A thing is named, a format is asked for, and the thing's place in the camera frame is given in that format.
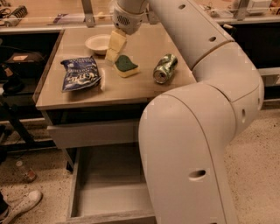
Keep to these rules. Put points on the white sneaker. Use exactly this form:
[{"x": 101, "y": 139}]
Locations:
[{"x": 9, "y": 212}]

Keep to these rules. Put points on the green crushed soda can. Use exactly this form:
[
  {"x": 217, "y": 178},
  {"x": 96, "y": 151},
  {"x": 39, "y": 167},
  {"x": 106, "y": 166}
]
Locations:
[{"x": 165, "y": 68}]

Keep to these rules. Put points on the blue chip bag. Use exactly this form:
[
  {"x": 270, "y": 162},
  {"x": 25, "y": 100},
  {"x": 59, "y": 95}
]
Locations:
[{"x": 80, "y": 73}]

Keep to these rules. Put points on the green and yellow sponge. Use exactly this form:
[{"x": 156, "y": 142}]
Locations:
[{"x": 125, "y": 67}]

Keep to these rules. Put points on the black bag on shelf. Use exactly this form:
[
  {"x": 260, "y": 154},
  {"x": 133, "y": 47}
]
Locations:
[{"x": 27, "y": 64}]

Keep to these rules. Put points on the open grey middle drawer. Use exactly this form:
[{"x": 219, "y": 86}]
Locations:
[{"x": 109, "y": 187}]

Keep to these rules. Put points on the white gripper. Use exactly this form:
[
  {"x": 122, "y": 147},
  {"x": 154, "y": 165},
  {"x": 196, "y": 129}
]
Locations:
[{"x": 128, "y": 22}]

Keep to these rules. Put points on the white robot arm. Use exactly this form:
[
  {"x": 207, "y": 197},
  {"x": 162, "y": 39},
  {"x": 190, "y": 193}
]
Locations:
[{"x": 183, "y": 133}]

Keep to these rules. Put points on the plastic bottle on floor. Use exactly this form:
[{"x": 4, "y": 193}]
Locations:
[{"x": 28, "y": 174}]

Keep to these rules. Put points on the white paper bowl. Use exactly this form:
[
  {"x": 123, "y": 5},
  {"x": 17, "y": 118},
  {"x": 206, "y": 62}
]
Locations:
[{"x": 98, "y": 44}]

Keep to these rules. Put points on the grey drawer cabinet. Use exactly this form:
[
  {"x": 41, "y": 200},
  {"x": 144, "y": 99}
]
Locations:
[{"x": 115, "y": 98}]

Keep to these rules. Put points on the grey top drawer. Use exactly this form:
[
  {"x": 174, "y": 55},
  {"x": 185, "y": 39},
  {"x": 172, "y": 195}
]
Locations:
[{"x": 94, "y": 133}]

